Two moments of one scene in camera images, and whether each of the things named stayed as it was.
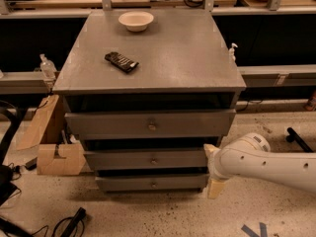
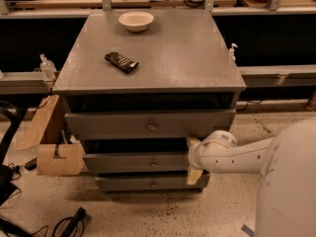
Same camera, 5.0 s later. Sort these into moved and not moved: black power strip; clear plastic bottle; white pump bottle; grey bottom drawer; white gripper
Moved: white gripper
Not moved: clear plastic bottle; white pump bottle; black power strip; grey bottom drawer
